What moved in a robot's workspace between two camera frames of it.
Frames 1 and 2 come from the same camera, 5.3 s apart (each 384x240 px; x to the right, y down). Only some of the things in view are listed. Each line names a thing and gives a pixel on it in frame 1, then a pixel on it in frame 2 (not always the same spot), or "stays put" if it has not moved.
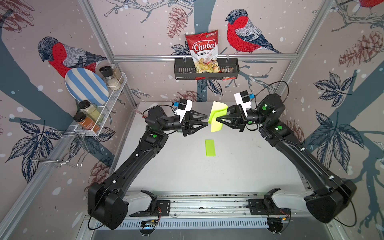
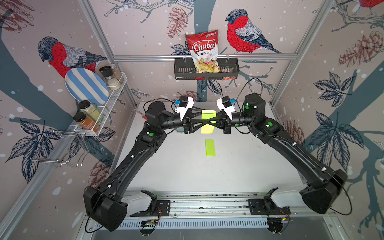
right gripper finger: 231,122 to 218,124
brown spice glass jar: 117,74 stays put
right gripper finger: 233,110 to 220,115
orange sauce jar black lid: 85,122 stays put
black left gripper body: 183,126 stays put
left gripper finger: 191,129 stays put
